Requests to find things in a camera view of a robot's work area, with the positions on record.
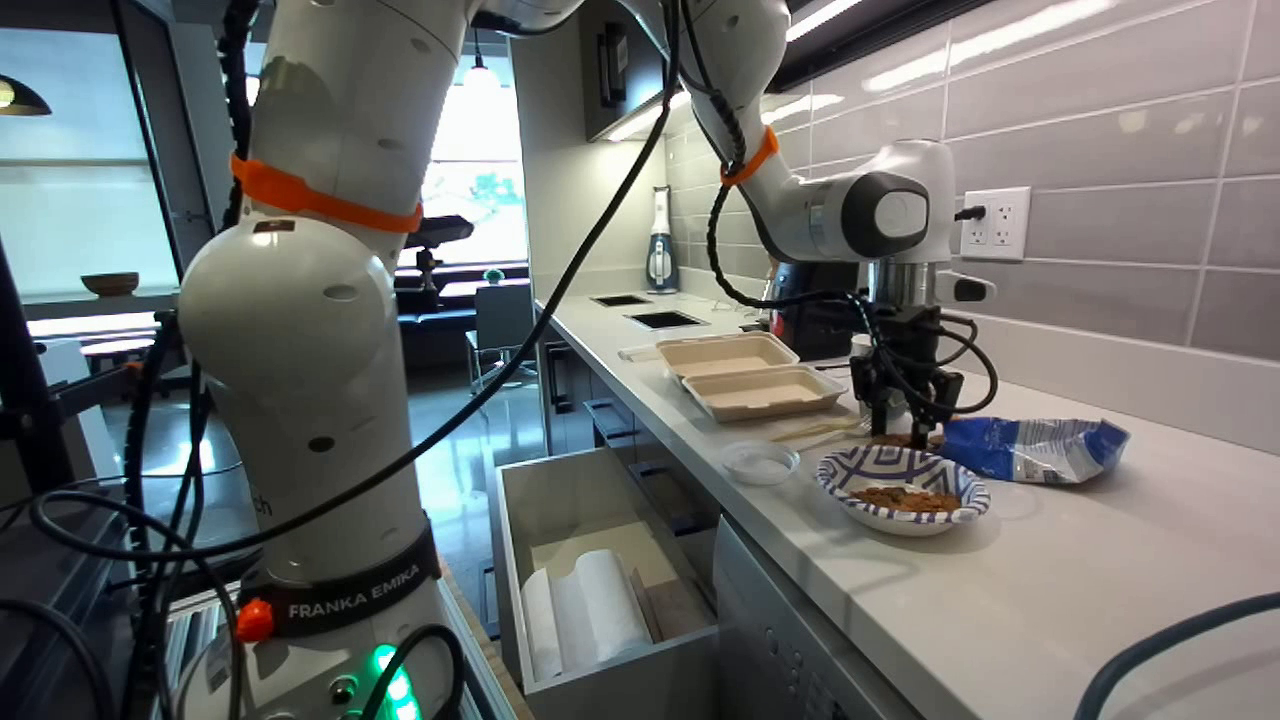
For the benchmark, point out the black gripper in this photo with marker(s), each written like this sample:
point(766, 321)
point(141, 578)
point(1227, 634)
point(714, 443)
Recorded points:
point(905, 347)

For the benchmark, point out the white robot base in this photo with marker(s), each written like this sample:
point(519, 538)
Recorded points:
point(285, 666)

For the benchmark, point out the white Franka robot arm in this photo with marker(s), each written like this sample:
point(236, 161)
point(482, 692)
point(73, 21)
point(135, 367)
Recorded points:
point(306, 401)

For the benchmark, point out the pile of brown cookie pieces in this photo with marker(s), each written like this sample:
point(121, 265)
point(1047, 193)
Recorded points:
point(905, 502)

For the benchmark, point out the blue patterned paper bowl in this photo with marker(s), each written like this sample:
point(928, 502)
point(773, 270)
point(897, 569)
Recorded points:
point(905, 466)

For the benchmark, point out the black coffee grinder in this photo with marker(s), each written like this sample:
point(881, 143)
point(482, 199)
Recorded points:
point(815, 324)

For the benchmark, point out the blue white snack bag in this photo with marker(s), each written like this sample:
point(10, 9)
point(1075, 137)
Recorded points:
point(1040, 448)

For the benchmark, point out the beige clamshell takeout container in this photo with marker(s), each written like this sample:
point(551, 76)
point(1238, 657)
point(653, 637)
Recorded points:
point(745, 379)

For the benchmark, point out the grey dishwasher front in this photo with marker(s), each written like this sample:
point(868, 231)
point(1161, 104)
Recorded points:
point(773, 641)

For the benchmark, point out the clear soap bottle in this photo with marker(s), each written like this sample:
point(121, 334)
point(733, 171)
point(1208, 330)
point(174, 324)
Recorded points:
point(661, 245)

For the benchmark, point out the white plastic roll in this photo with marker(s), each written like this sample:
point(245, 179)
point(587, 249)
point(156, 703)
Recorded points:
point(587, 605)

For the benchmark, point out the open grey drawer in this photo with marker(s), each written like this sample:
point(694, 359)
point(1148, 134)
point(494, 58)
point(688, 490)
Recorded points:
point(613, 692)

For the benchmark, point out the dark upper cabinet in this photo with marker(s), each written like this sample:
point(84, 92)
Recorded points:
point(905, 13)

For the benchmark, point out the grey office chair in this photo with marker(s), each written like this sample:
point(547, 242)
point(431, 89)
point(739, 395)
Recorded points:
point(506, 321)

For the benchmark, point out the dark round bowl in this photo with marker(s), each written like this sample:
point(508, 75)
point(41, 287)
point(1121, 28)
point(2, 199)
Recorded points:
point(108, 283)

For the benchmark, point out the dark pendant lamp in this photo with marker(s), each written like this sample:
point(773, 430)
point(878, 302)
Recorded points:
point(24, 96)

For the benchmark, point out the white wall power outlet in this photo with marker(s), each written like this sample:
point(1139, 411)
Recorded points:
point(1001, 227)

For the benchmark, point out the black camera on tripod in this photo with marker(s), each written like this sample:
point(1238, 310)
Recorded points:
point(441, 231)

